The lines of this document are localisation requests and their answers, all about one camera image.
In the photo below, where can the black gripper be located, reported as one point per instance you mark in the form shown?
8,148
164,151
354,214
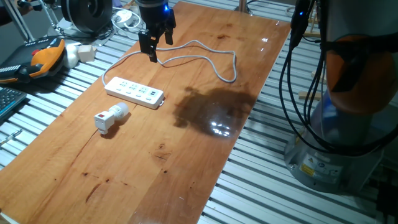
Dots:
152,14

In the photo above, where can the white bulb holder with bulb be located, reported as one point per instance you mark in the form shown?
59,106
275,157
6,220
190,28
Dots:
105,121

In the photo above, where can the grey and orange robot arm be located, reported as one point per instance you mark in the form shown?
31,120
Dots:
357,15

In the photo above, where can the dark sleeved person forearm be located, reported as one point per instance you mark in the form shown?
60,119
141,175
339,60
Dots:
7,17

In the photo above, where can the white round plug device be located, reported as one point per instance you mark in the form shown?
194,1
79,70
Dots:
124,18

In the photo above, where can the white power strip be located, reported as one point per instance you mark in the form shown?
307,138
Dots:
133,91

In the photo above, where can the pale wooden cube block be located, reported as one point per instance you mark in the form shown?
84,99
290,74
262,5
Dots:
86,53

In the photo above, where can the black round drum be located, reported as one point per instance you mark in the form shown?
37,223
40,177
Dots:
77,15

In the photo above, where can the white rounded object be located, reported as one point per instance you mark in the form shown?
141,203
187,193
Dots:
72,56

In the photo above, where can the orange and black teach pendant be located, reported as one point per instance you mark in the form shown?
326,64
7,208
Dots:
46,57

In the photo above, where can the brown wooden board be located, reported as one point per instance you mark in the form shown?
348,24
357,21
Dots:
140,161

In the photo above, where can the grey metal bar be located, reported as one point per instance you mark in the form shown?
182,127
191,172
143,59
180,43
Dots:
18,21

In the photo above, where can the black keyboard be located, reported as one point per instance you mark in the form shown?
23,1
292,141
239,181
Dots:
9,99

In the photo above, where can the small metal hand tool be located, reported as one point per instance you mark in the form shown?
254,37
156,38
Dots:
12,135

